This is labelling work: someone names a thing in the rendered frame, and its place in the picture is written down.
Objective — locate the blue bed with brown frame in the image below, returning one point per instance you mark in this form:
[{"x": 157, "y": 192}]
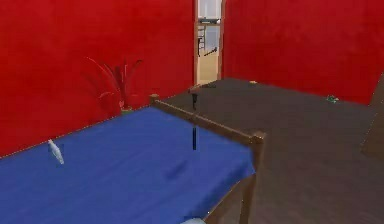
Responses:
[{"x": 126, "y": 173}]

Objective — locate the small white bottle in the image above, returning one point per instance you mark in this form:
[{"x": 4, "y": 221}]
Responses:
[{"x": 56, "y": 152}]

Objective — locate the small green thing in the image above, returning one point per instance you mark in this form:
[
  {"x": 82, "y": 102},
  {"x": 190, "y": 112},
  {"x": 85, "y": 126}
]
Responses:
[{"x": 332, "y": 98}]

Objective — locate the thin dark blue stick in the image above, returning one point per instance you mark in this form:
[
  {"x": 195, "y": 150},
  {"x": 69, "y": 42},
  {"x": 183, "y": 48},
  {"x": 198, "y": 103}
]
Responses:
[{"x": 194, "y": 138}]

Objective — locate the pale blue pillow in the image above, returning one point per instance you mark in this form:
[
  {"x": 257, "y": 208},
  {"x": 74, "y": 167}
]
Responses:
[{"x": 193, "y": 221}]

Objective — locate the red house plant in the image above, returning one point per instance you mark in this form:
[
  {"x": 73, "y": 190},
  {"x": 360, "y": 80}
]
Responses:
[{"x": 122, "y": 83}]

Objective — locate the small yellow thing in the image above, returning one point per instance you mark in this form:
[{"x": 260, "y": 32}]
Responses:
[{"x": 253, "y": 82}]

